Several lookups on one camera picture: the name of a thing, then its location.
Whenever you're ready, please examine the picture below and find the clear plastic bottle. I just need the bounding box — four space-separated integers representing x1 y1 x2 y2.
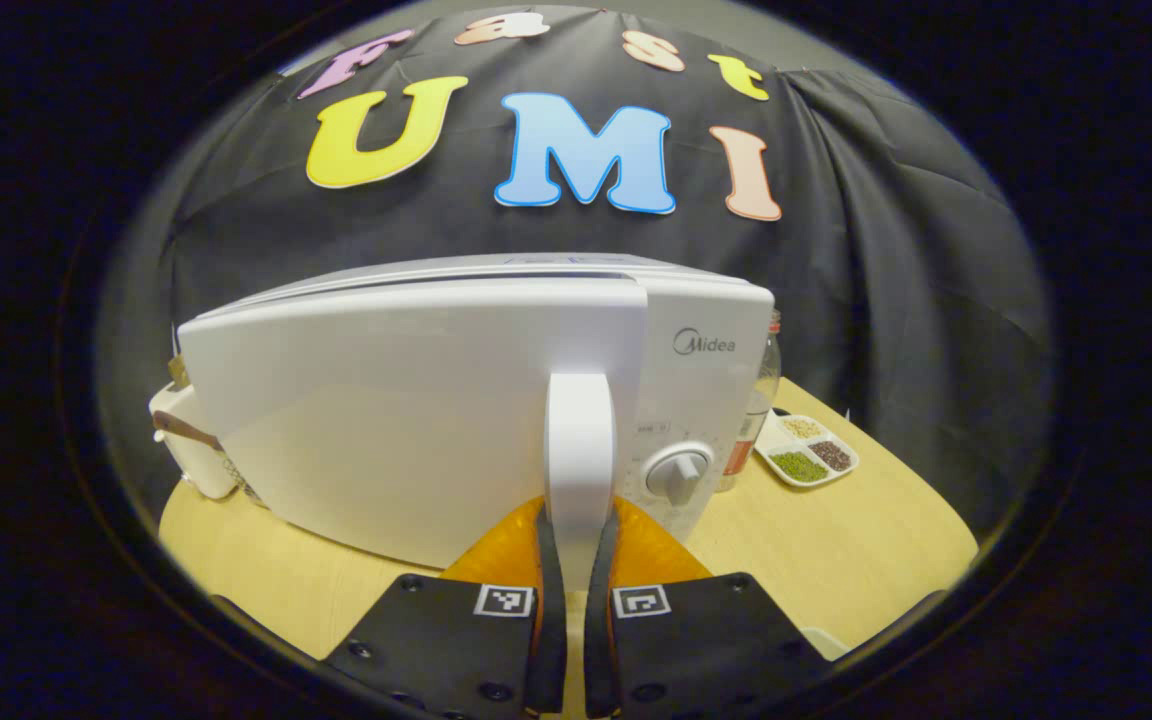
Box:
714 308 783 493

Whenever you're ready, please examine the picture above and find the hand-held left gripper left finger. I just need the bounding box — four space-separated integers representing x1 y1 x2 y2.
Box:
321 495 570 720

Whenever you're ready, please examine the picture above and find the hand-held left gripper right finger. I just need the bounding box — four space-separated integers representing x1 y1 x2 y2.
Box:
583 497 834 720

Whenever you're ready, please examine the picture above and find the black backdrop cloth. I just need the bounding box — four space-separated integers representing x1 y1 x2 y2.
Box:
101 5 1055 531

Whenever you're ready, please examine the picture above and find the white divided grain dish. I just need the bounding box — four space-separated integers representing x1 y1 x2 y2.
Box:
754 408 860 490

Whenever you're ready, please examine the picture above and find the white toaster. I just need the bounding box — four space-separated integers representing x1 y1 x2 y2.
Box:
148 380 239 501

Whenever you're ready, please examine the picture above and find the brown wooden spoon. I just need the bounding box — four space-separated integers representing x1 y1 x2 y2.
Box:
152 409 224 454

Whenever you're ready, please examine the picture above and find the white microwave oven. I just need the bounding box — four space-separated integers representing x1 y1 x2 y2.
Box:
176 252 777 573

